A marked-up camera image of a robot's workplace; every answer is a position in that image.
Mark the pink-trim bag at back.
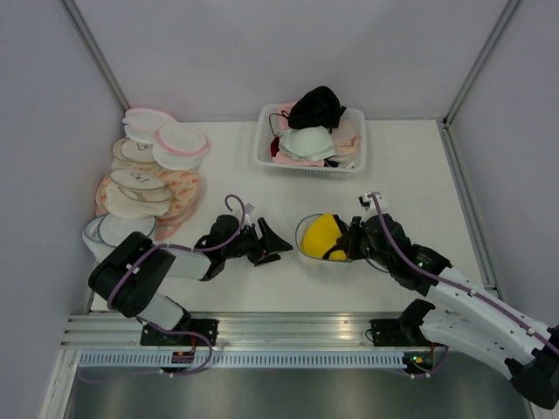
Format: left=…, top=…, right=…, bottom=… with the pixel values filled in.
left=122, top=107, right=176, bottom=144

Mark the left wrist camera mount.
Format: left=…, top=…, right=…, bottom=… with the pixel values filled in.
left=240, top=203, right=254, bottom=227

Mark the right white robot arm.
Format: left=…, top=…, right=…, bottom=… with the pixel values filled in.
left=337, top=214, right=558, bottom=410

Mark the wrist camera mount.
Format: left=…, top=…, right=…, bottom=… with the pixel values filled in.
left=240, top=203, right=254, bottom=227
left=358, top=191, right=390, bottom=218

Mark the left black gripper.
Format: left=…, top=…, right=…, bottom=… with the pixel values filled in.
left=223, top=217, right=293, bottom=267

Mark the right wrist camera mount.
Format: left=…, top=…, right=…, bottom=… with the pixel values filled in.
left=358, top=191, right=390, bottom=218

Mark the left aluminium frame post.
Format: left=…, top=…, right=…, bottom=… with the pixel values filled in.
left=59, top=0, right=130, bottom=113

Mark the white slotted cable duct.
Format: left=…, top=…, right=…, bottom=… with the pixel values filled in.
left=79, top=350, right=405, bottom=369

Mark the white mesh blue-trim laundry bag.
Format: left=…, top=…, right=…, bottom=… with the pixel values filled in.
left=294, top=212, right=355, bottom=265

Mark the white bra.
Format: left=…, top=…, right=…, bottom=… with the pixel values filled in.
left=279, top=127, right=336, bottom=162

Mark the white plastic basket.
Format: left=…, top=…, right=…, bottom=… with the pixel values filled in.
left=252, top=103, right=368, bottom=180

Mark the beige bag with bra print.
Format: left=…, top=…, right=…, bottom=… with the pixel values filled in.
left=105, top=168, right=172, bottom=219

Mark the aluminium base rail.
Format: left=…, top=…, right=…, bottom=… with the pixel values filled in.
left=61, top=312, right=399, bottom=351

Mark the right aluminium table-edge rail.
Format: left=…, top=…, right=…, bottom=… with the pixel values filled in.
left=437, top=119, right=502, bottom=299

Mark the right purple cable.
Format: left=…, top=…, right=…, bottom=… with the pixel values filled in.
left=369, top=194, right=559, bottom=355

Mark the aluminium frame post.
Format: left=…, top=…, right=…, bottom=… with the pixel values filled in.
left=441, top=0, right=523, bottom=130
left=59, top=0, right=130, bottom=113

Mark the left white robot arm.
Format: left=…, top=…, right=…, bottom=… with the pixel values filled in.
left=88, top=214, right=293, bottom=346

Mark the right aluminium frame post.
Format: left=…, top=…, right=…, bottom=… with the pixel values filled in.
left=441, top=0, right=523, bottom=130

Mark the orange patterned laundry bag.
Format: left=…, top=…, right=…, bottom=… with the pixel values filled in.
left=95, top=168, right=200, bottom=240

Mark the purple cable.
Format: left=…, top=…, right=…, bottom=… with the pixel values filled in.
left=106, top=195, right=246, bottom=311
left=369, top=194, right=559, bottom=355

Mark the yellow bra black trim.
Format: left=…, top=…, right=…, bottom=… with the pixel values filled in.
left=301, top=213, right=353, bottom=262

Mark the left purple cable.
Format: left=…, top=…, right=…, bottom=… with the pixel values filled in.
left=106, top=195, right=246, bottom=311

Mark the blue-trim mesh bag on pile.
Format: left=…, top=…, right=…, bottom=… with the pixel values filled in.
left=82, top=213, right=157, bottom=262

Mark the beige-trim mesh laundry bag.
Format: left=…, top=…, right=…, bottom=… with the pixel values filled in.
left=111, top=138, right=159, bottom=170

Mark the pink-trim mesh laundry bag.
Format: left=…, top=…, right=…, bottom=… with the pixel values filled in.
left=152, top=122, right=210, bottom=171

